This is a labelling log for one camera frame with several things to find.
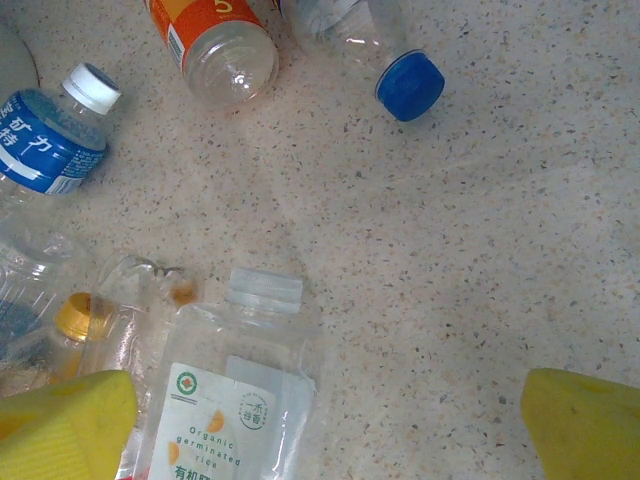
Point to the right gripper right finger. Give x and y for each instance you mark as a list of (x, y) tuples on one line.
[(590, 435)]

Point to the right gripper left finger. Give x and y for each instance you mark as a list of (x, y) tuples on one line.
[(60, 435)]

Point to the small blue label bottle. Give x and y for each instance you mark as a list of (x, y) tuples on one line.
[(20, 325)]

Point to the clear bottle yellow cap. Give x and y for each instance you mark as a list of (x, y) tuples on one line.
[(75, 317)]

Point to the white label rice drink bottle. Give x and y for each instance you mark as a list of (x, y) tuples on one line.
[(215, 415)]

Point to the large blue label water bottle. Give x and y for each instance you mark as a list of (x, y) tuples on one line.
[(45, 145)]

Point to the blue red label bottle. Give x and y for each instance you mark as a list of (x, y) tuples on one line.
[(410, 87)]

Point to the orange label clear bottle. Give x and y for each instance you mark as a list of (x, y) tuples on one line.
[(210, 30)]

